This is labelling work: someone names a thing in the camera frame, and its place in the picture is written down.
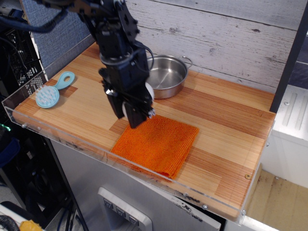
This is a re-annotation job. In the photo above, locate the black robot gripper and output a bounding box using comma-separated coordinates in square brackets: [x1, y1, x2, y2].
[99, 47, 153, 128]

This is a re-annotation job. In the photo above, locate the white plush egg black band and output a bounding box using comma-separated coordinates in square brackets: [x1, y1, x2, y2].
[122, 82, 155, 118]

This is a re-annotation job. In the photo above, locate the small stainless steel pot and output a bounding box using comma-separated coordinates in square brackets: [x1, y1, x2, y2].
[147, 54, 193, 100]

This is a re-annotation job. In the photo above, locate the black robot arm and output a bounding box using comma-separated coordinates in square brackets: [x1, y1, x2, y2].
[37, 0, 155, 128]

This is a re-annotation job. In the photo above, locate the orange folded towel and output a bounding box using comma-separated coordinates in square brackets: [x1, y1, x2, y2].
[111, 115, 199, 179]

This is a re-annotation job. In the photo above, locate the light blue scalp brush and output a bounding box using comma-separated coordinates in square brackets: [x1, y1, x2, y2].
[35, 71, 75, 109]

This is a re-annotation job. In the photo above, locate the silver cabinet with dispenser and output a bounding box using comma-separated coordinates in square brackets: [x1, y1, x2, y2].
[51, 141, 226, 231]

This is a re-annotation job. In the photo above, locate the blue fabric divider panel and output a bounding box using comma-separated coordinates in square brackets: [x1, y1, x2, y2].
[21, 0, 94, 67]

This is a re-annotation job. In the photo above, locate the black perforated crate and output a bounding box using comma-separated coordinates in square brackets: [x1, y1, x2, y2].
[0, 26, 44, 100]

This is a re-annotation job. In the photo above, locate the clear acrylic table guard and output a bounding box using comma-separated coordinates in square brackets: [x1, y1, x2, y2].
[3, 71, 275, 223]

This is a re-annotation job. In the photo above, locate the white ribbed side unit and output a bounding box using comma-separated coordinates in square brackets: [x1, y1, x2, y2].
[260, 85, 308, 188]

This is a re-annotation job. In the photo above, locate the dark grey right post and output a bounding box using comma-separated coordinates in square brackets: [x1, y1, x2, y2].
[270, 1, 308, 113]

